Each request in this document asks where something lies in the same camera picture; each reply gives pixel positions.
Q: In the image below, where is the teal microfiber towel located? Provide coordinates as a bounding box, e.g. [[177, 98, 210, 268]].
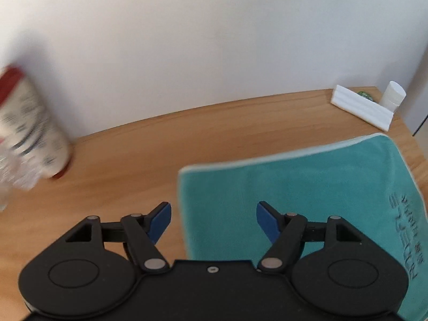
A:
[[178, 133, 427, 320]]

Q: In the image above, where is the white cup red lid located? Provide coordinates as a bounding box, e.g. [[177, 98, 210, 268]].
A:
[[1, 65, 72, 179]]

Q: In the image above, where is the green round tin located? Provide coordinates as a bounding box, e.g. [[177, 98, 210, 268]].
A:
[[357, 91, 374, 101]]

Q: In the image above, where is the white cylindrical container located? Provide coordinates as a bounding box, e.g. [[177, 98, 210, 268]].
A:
[[379, 81, 406, 112]]

